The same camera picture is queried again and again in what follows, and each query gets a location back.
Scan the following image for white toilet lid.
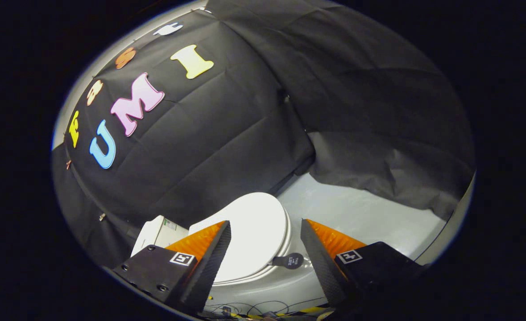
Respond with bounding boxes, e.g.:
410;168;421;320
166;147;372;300
188;192;292;286

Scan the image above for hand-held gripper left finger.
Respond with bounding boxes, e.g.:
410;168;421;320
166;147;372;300
111;220;232;315

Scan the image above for black backdrop cloth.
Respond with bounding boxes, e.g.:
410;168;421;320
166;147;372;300
51;0;476;268

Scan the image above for white toilet tank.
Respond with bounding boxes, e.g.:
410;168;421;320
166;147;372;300
131;215;190;257

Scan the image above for black cables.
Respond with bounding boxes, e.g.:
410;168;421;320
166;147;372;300
204;300;299;319

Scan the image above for white toilet bowl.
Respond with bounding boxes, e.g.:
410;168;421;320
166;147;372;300
205;232;335;313

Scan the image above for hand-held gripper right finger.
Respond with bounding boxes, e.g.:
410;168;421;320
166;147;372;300
300;218;428;313

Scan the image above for black lid pull tab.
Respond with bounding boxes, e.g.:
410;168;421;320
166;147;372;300
272;253;304;270

